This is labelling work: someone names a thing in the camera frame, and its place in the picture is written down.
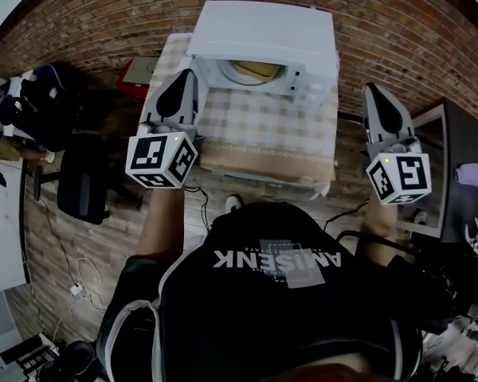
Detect black office chair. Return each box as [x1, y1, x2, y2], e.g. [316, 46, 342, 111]
[33, 133, 144, 226]

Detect white microwave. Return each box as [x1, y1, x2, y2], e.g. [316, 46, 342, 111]
[185, 0, 342, 107]

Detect red box with grey lid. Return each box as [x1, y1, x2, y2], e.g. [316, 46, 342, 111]
[117, 56, 159, 94]

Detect white cable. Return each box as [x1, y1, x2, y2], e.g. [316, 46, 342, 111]
[49, 255, 107, 344]

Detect white desk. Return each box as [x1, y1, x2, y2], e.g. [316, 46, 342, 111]
[0, 159, 29, 296]

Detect checked beige tablecloth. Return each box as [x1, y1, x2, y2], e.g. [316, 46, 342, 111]
[141, 33, 340, 183]

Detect person's white shoe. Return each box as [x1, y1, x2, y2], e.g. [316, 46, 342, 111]
[224, 193, 245, 215]

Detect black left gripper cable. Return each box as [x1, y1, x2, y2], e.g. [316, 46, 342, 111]
[182, 186, 213, 232]

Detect long black floor cable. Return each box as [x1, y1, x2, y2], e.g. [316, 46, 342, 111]
[18, 159, 84, 333]

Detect person's black printed shirt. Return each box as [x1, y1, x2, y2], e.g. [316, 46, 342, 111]
[96, 201, 424, 382]

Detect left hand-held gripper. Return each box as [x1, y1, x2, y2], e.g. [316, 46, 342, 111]
[125, 68, 200, 189]

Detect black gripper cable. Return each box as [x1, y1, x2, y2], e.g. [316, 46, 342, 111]
[182, 186, 213, 232]
[321, 198, 370, 234]

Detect dark grey side table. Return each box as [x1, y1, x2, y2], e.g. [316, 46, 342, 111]
[396, 100, 478, 247]

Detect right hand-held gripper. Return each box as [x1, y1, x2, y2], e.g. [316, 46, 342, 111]
[362, 84, 432, 206]

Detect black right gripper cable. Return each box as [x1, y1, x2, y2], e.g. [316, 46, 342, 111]
[321, 198, 370, 234]

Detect person's right forearm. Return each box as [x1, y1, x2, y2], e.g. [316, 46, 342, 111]
[359, 199, 400, 256]

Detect black round headphones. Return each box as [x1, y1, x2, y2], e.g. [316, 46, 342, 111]
[57, 340, 99, 382]

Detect small grey table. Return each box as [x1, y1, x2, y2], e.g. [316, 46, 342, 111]
[201, 168, 331, 201]

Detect person's left forearm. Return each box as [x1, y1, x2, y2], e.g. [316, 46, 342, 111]
[136, 184, 189, 263]

